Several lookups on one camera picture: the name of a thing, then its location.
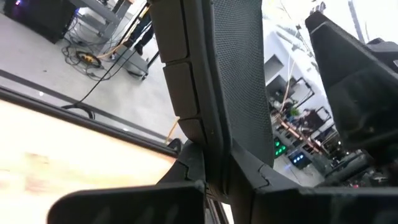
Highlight black cable bundle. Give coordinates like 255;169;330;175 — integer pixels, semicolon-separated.
61;40;109;82

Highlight black rubber slide sandal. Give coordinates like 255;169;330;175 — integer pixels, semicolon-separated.
148;0;275;203

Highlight person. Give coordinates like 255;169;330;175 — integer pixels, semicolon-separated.
124;12;155;56

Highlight black metal table frame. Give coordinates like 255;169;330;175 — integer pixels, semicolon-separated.
0;85;184;158

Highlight black coiled cable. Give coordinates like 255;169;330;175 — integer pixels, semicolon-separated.
60;2;150;121

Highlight metal desk frame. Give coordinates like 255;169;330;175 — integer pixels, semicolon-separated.
70;0;160;80

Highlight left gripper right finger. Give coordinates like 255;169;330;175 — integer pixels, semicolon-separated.
229;139;398;224

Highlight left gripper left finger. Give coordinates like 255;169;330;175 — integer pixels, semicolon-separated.
46;139;208;224

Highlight black device with blue lights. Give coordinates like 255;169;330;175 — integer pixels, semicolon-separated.
288;151;312;170

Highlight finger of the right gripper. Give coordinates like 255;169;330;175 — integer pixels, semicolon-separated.
304;11;398;152

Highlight black device with green lights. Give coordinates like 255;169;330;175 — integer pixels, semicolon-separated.
272;138;289;159

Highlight white storage shelving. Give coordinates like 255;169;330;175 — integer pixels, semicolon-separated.
263;29;315;125

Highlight black computer tower with lights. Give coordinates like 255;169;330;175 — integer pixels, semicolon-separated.
2;0;77;44

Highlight yellow black power strip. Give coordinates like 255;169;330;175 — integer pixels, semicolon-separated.
76;51;103;68

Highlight yellow cable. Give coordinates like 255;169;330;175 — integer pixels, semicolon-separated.
164;117;180;144

